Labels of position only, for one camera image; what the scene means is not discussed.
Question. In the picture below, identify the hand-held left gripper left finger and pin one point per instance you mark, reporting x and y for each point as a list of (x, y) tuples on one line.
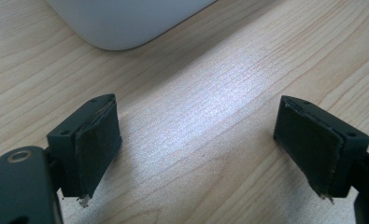
[(95, 149)]

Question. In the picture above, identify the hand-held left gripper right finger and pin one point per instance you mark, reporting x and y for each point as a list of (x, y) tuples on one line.
[(313, 144)]

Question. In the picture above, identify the white rounded container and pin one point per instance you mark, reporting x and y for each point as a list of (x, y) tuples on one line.
[(126, 21)]

